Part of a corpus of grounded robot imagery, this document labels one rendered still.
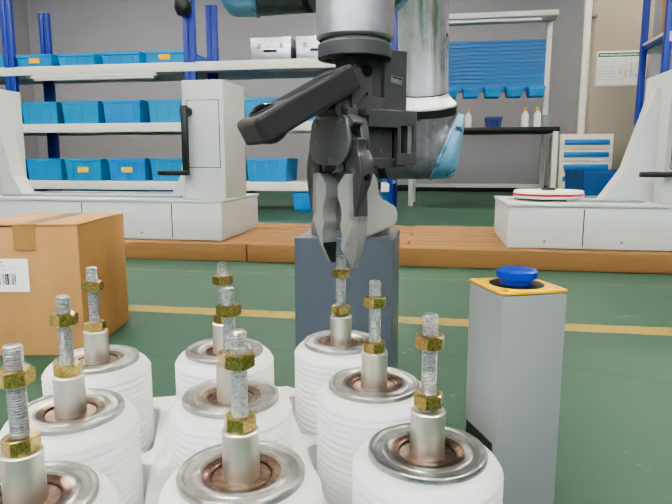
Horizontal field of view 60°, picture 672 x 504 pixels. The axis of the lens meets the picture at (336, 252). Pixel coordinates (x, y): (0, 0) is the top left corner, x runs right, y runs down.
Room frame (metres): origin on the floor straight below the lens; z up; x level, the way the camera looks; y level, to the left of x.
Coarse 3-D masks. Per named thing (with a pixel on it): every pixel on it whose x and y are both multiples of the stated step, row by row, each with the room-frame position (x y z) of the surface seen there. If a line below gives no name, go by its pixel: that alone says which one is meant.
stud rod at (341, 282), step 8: (336, 264) 0.58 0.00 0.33; (344, 264) 0.58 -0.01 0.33; (336, 280) 0.58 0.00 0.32; (344, 280) 0.58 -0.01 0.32; (336, 288) 0.58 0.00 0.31; (344, 288) 0.58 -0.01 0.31; (336, 296) 0.58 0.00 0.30; (344, 296) 0.58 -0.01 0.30; (336, 304) 0.58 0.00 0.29; (344, 304) 0.58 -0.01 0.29
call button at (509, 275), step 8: (496, 272) 0.58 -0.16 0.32; (504, 272) 0.57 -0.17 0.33; (512, 272) 0.56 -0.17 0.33; (520, 272) 0.56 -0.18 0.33; (528, 272) 0.56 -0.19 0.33; (536, 272) 0.57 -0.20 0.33; (504, 280) 0.57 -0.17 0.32; (512, 280) 0.56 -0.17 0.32; (520, 280) 0.56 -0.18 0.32; (528, 280) 0.56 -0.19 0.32
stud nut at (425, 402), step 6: (420, 390) 0.35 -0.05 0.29; (438, 390) 0.35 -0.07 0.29; (414, 396) 0.35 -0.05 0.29; (420, 396) 0.35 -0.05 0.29; (426, 396) 0.34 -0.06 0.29; (432, 396) 0.34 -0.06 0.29; (438, 396) 0.34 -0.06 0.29; (414, 402) 0.35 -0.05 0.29; (420, 402) 0.35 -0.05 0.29; (426, 402) 0.34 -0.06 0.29; (432, 402) 0.34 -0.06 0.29; (438, 402) 0.34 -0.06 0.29; (420, 408) 0.35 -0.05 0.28; (426, 408) 0.34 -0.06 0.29; (432, 408) 0.34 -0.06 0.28; (438, 408) 0.34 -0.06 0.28
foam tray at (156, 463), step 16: (160, 400) 0.60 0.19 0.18; (160, 416) 0.56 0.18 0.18; (160, 432) 0.53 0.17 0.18; (160, 448) 0.49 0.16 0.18; (304, 448) 0.49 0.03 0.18; (144, 464) 0.47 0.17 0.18; (160, 464) 0.47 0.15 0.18; (144, 480) 0.47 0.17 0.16; (160, 480) 0.44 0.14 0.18; (144, 496) 0.47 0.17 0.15
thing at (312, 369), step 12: (300, 348) 0.57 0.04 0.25; (300, 360) 0.56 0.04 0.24; (312, 360) 0.54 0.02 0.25; (324, 360) 0.54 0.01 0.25; (336, 360) 0.54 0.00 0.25; (348, 360) 0.54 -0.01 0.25; (360, 360) 0.54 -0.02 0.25; (300, 372) 0.56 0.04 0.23; (312, 372) 0.54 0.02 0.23; (324, 372) 0.54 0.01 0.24; (336, 372) 0.53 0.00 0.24; (300, 384) 0.56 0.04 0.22; (312, 384) 0.54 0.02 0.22; (300, 396) 0.56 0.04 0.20; (312, 396) 0.54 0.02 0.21; (300, 408) 0.56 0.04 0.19; (312, 408) 0.54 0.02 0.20; (300, 420) 0.56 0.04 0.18; (312, 420) 0.54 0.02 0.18; (312, 432) 0.54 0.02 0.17
